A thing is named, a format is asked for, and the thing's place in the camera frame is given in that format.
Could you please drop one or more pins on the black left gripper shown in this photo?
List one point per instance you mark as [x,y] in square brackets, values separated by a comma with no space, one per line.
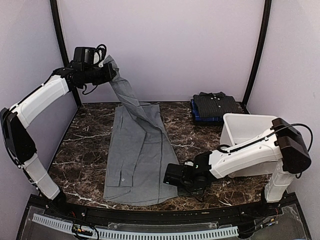
[108,75]

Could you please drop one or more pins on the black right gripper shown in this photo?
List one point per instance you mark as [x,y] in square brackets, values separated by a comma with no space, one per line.
[181,192]

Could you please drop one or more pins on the grey long sleeve shirt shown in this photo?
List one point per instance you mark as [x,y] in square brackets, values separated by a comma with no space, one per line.
[139,150]

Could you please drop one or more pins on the white plastic bin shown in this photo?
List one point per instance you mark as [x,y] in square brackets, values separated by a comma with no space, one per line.
[239,128]

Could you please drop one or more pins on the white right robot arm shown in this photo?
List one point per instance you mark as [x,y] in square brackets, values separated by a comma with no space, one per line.
[282,143]

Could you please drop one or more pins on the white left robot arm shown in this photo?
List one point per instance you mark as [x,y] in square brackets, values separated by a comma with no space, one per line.
[16,120]

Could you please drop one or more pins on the black striped folded shirt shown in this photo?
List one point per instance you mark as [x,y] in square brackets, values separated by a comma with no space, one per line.
[211,105]

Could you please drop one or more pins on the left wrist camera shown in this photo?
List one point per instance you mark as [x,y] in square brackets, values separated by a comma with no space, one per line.
[89,57]

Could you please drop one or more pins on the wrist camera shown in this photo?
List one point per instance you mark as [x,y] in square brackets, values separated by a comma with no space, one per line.
[89,57]
[177,175]

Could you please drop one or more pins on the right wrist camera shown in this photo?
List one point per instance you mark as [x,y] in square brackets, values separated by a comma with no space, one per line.
[177,175]

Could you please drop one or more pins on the black left frame post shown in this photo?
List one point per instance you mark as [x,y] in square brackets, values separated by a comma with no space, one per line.
[59,32]

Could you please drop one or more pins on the black frame post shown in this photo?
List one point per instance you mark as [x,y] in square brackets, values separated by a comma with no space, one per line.
[59,32]
[258,53]

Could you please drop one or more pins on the black front rail base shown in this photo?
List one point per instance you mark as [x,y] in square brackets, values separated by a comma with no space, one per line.
[252,221]

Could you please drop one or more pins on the black right frame post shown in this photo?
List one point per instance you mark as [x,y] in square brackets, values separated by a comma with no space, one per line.
[258,53]

